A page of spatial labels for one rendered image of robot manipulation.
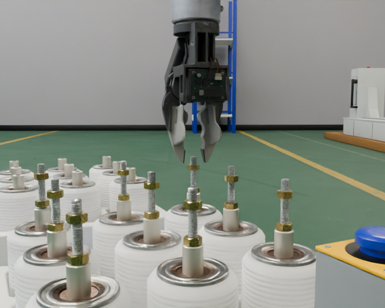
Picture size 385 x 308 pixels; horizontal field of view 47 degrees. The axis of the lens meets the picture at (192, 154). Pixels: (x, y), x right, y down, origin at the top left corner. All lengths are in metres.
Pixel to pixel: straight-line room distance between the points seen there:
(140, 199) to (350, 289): 0.68
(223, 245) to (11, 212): 0.49
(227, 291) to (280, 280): 0.07
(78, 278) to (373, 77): 4.87
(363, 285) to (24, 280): 0.35
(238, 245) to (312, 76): 6.70
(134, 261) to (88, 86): 6.55
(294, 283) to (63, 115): 6.74
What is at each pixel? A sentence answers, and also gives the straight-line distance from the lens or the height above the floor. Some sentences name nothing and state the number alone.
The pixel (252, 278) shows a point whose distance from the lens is 0.51.
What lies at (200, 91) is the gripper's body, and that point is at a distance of 0.64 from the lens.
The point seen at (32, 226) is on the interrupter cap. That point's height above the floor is 0.25.
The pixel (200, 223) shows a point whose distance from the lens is 0.69.
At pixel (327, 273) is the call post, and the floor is 0.30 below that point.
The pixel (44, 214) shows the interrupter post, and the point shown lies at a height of 0.27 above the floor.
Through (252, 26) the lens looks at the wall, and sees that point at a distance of 7.10.
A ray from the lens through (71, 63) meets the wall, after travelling 7.12.
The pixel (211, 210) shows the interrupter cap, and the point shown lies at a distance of 0.72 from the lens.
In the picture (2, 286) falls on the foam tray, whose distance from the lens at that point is 0.67.
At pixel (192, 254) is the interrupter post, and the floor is 0.27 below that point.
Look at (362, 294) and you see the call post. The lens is 0.34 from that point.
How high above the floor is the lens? 0.43
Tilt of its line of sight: 7 degrees down
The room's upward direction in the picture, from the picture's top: straight up
